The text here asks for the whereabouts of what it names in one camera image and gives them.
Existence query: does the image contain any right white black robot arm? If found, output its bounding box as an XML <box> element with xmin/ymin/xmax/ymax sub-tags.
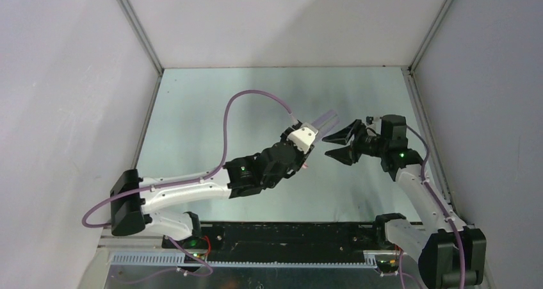
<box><xmin>322</xmin><ymin>115</ymin><xmax>487</xmax><ymax>288</ymax></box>

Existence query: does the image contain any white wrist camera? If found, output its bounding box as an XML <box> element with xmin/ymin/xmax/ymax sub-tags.
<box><xmin>287</xmin><ymin>124</ymin><xmax>317</xmax><ymax>154</ymax></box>
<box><xmin>365</xmin><ymin>116</ymin><xmax>381</xmax><ymax>129</ymax></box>

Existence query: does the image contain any grey umbrella case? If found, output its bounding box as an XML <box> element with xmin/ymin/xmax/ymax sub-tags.
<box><xmin>311</xmin><ymin>110</ymin><xmax>339</xmax><ymax>142</ymax></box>

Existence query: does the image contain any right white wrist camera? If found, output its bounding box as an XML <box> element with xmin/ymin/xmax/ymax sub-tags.
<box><xmin>365</xmin><ymin>116</ymin><xmax>381</xmax><ymax>129</ymax></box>

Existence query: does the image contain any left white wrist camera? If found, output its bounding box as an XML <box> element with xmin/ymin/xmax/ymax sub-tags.
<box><xmin>287</xmin><ymin>124</ymin><xmax>317</xmax><ymax>154</ymax></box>

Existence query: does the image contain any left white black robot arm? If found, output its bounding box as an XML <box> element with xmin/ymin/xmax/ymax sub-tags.
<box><xmin>110</xmin><ymin>123</ymin><xmax>320</xmax><ymax>241</ymax></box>

